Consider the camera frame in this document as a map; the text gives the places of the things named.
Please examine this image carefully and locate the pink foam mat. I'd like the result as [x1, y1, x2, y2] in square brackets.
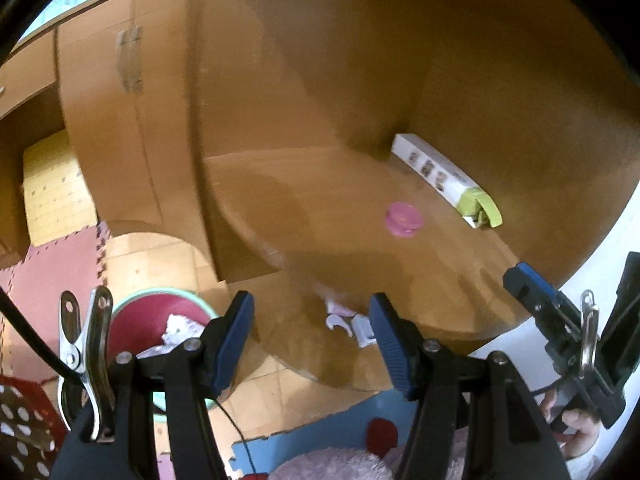
[0, 220, 111, 386]

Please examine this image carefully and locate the black cable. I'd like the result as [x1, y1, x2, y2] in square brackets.
[0, 290, 71, 381]

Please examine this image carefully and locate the pink round lid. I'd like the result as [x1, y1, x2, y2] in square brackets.
[384, 201, 425, 238]

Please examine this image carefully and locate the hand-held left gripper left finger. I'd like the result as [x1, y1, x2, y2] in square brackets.
[107, 290, 256, 480]

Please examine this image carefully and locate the white plastic hook piece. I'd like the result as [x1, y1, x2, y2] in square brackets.
[325, 312, 356, 336]

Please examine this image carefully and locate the red bin with green rim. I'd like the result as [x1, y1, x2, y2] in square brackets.
[107, 287, 221, 411]

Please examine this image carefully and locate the wooden cabinet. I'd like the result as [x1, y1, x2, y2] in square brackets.
[0, 0, 221, 281]

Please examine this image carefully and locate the metal spring clip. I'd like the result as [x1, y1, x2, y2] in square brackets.
[579, 290, 600, 381]
[56, 286, 117, 443]

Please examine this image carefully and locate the wooden desk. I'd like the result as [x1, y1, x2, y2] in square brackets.
[185, 0, 640, 393]

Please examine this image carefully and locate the white plastic tray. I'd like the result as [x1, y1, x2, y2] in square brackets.
[352, 312, 378, 348]

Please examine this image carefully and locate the yellow foam mat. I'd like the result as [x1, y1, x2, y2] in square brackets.
[21, 129, 98, 246]

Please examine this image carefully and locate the person's right hand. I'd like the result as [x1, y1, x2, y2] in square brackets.
[542, 390, 601, 461]

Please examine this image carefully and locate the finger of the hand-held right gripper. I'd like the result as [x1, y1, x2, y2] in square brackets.
[502, 262, 581, 341]

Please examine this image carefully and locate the pink fluffy cloth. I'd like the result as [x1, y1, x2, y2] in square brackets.
[267, 442, 471, 480]

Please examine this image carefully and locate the cabinet door handle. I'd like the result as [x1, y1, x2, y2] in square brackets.
[116, 27, 143, 93]

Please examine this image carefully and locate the red foam shape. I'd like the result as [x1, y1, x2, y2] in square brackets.
[367, 417, 400, 453]

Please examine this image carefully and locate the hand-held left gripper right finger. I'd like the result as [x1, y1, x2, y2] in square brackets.
[369, 292, 571, 480]

